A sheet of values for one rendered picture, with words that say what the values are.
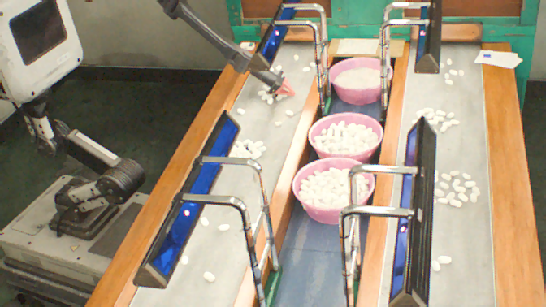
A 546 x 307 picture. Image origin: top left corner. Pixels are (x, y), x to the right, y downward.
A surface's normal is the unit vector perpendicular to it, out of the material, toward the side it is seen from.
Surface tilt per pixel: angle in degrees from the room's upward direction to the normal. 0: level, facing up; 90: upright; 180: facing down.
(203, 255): 0
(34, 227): 0
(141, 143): 0
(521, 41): 88
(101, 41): 90
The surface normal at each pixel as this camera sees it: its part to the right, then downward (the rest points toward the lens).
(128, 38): -0.26, 0.60
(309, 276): -0.11, -0.80
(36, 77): 0.90, 0.18
